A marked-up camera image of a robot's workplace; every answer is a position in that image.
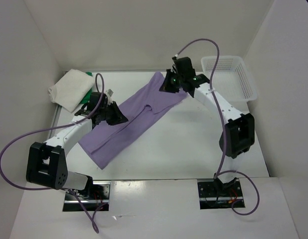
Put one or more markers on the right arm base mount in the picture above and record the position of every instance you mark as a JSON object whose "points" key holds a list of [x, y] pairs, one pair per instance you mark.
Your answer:
{"points": [[211, 198]]}

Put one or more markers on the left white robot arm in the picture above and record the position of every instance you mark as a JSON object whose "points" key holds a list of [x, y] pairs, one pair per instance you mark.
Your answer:
{"points": [[47, 160]]}

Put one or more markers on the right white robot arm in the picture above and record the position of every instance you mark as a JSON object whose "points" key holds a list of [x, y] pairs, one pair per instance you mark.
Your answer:
{"points": [[238, 129]]}

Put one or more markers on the white plastic basket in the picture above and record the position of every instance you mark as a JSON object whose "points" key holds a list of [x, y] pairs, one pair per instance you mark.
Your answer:
{"points": [[231, 78]]}

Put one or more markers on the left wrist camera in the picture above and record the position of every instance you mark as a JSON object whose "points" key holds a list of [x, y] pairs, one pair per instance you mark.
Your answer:
{"points": [[94, 98]]}

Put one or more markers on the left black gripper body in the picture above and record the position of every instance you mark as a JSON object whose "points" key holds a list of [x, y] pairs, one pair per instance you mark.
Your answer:
{"points": [[104, 112]]}

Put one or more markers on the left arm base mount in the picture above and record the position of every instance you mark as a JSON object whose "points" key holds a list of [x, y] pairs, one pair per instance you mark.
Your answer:
{"points": [[97, 196]]}

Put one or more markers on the purple t shirt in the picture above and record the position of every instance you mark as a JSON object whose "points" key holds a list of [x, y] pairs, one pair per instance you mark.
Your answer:
{"points": [[143, 109]]}

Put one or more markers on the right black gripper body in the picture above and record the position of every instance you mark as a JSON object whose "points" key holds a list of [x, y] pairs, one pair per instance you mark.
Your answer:
{"points": [[181, 79]]}

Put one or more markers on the white t shirt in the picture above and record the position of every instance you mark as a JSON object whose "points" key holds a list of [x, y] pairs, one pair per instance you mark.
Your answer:
{"points": [[71, 89]]}

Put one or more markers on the green t shirt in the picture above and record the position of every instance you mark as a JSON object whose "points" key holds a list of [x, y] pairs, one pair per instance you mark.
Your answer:
{"points": [[86, 95]]}

